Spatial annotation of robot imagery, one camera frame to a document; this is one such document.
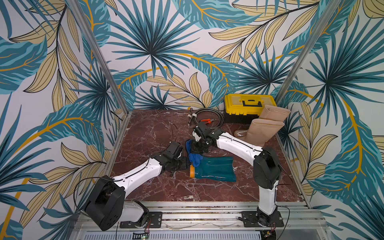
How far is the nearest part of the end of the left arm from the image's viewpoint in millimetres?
608

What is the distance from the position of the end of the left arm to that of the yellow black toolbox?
50 cm

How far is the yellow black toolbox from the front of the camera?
3.37ft

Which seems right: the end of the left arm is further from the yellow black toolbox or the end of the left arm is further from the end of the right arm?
the yellow black toolbox
